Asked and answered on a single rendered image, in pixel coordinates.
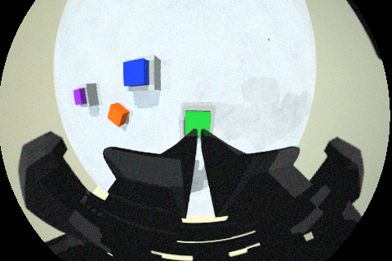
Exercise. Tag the purple button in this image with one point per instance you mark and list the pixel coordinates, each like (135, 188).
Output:
(86, 95)

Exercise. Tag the green button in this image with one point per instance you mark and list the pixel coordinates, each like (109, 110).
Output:
(198, 116)

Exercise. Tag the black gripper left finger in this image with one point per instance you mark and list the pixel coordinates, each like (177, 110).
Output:
(173, 169)

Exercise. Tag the orange block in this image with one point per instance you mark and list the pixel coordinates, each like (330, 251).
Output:
(117, 114)

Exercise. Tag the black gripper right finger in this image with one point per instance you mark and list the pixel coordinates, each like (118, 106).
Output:
(229, 169)

